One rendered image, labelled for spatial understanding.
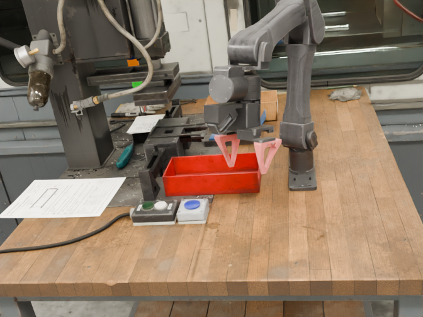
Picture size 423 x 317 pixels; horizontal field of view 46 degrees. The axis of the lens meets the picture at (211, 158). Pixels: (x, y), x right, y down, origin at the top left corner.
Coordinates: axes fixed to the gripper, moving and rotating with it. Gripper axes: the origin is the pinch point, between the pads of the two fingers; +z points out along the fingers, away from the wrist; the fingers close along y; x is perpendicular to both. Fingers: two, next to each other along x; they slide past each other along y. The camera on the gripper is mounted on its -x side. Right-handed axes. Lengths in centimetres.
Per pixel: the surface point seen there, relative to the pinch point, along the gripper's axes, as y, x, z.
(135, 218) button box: -24.3, -13.4, 14.6
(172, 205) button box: -19.8, -5.4, 12.0
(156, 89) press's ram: -40.1, 5.8, -14.6
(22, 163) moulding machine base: -166, 16, 28
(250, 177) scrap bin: -10.7, 12.7, 6.7
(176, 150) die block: -38.0, 10.7, 2.9
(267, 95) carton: -46, 59, -9
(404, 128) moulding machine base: -19, 111, 6
